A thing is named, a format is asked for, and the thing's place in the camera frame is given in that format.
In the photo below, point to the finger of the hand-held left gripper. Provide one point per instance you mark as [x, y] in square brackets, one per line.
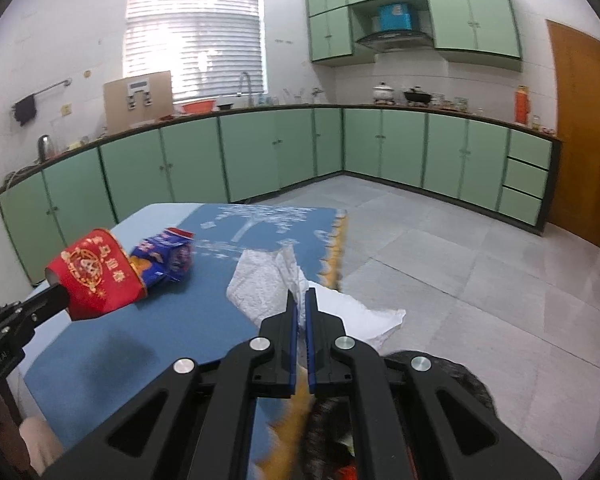
[45, 305]

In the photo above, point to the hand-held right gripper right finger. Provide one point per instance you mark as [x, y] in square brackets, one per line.
[310, 325]

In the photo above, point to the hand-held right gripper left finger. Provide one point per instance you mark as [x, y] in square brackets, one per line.
[292, 325]

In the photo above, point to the white tissue paper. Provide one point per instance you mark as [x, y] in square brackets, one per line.
[260, 285]

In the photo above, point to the red snack packet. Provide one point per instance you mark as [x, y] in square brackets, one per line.
[95, 270]

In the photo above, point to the black trash bag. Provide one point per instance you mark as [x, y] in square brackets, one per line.
[460, 385]

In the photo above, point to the dark blue tree-print mat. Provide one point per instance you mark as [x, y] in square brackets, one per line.
[130, 350]

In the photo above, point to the person's left leg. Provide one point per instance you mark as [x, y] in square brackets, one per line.
[40, 442]

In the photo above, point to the blue snack packet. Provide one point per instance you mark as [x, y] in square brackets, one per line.
[165, 255]

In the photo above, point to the steel electric kettle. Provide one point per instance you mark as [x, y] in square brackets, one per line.
[43, 149]

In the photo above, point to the long green base cabinets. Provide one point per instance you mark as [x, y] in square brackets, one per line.
[190, 160]

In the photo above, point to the dark towel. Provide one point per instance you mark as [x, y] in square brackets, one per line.
[25, 110]

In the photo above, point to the cardboard box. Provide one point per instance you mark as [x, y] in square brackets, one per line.
[117, 110]

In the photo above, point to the green base cabinets with drawers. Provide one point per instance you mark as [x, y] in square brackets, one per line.
[430, 150]

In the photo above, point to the black bowl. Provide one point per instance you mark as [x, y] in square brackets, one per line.
[225, 106]

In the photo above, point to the red plastic basin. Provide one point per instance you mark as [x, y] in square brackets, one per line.
[198, 106]

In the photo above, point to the white cooking pot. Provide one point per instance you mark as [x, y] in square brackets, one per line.
[383, 94]

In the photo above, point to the kitchen faucet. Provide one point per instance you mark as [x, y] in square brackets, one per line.
[245, 85]

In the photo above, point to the black wok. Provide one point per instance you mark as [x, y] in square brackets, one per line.
[417, 96]

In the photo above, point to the range hood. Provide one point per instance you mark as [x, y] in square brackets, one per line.
[392, 40]

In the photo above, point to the white window blind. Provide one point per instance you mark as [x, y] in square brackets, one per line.
[195, 42]

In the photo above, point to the small glass jar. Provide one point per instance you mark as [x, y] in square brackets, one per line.
[536, 122]

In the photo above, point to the red thermos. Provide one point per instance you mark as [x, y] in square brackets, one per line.
[522, 105]

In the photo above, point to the blue box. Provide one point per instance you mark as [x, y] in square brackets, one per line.
[395, 17]

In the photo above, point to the metal towel rail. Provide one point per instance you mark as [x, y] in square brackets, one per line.
[50, 87]

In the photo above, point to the green wall cabinets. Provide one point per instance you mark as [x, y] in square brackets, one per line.
[470, 20]

